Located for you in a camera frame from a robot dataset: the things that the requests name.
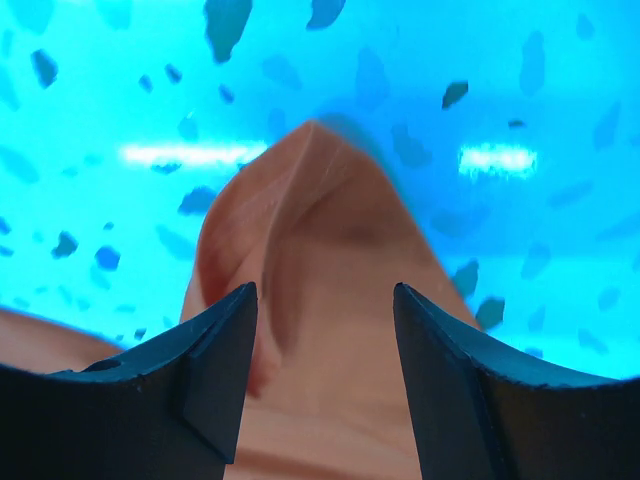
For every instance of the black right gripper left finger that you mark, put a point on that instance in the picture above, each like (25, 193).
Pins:
(169, 408)

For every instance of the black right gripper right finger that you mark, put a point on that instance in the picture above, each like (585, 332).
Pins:
(481, 409)

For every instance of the orange t shirt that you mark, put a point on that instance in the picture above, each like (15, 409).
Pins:
(319, 229)

